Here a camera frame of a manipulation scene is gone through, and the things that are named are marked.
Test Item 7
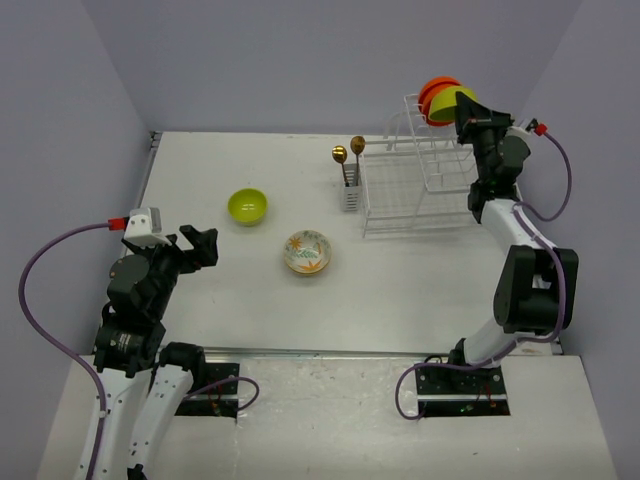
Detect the floral white bowl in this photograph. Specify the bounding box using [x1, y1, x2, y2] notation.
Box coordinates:
[283, 230, 332, 270]

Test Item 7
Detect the green bowl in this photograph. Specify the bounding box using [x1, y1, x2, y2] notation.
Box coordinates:
[427, 86, 477, 126]
[227, 188, 268, 227]

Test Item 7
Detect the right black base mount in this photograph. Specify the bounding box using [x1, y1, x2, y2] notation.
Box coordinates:
[414, 367, 511, 418]

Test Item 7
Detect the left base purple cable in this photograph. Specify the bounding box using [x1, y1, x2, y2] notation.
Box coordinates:
[182, 375, 261, 414]

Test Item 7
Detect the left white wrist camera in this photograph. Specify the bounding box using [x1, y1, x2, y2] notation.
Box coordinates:
[123, 207, 170, 248]

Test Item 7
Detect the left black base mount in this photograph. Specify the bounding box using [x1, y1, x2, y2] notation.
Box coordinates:
[175, 363, 240, 419]

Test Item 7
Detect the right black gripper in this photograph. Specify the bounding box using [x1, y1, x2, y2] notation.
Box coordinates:
[454, 94, 516, 184]

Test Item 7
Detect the green bowl back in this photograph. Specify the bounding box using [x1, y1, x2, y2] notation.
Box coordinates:
[427, 86, 477, 126]

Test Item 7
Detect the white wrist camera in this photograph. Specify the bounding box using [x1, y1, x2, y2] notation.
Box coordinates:
[123, 207, 170, 248]
[510, 118, 539, 138]

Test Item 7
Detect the orange bowl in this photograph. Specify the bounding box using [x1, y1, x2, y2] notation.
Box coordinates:
[418, 84, 460, 127]
[418, 76, 460, 103]

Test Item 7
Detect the orange bowl front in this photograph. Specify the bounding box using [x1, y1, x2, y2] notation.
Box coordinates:
[418, 84, 460, 127]

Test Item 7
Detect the gold spoon right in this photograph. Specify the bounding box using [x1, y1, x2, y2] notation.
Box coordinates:
[350, 135, 366, 186]

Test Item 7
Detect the orange bowl back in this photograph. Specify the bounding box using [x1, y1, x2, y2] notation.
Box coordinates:
[418, 76, 460, 103]

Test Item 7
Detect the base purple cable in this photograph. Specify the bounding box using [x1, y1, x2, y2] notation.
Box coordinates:
[394, 363, 501, 424]
[182, 375, 261, 414]

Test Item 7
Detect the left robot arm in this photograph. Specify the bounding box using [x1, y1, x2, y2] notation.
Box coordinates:
[74, 225, 218, 479]

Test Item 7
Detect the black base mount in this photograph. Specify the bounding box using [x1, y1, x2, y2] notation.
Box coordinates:
[414, 367, 511, 418]
[175, 363, 240, 419]

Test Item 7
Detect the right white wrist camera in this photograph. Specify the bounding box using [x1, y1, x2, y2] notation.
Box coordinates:
[510, 118, 539, 138]

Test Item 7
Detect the gold spoon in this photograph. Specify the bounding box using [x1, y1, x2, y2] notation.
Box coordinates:
[331, 145, 349, 187]
[350, 135, 366, 186]

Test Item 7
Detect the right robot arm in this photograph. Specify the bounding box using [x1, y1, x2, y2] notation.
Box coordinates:
[446, 93, 579, 393]

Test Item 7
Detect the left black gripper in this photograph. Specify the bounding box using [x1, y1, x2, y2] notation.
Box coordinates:
[124, 223, 217, 317]

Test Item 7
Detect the green bowl front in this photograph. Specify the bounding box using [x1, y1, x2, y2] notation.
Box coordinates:
[227, 188, 268, 227]

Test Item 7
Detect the gold spoon left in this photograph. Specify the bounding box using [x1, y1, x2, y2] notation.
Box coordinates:
[331, 145, 349, 187]

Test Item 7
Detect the white wire dish rack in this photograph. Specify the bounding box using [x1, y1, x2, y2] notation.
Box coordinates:
[360, 94, 477, 236]

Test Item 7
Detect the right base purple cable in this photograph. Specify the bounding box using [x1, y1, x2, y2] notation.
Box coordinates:
[394, 363, 501, 424]

